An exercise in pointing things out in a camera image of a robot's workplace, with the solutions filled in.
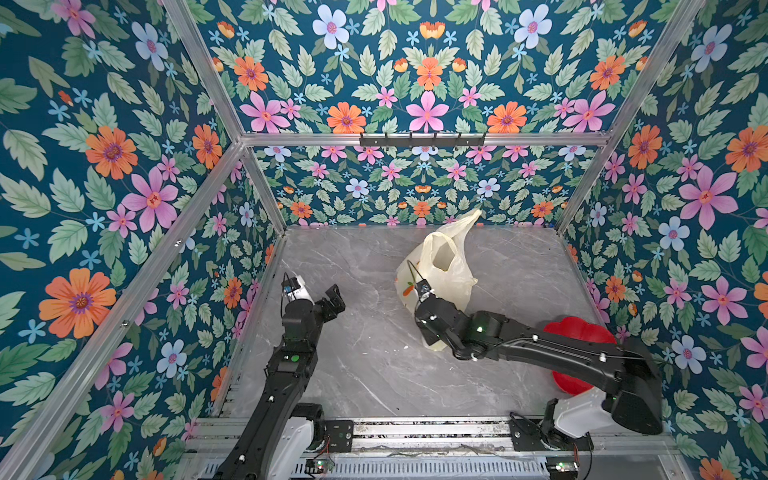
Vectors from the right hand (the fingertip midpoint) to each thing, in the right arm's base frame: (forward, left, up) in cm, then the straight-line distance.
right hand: (426, 313), depth 78 cm
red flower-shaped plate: (+2, -47, -14) cm, 49 cm away
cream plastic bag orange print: (+5, -3, +10) cm, 12 cm away
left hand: (+7, +26, +5) cm, 27 cm away
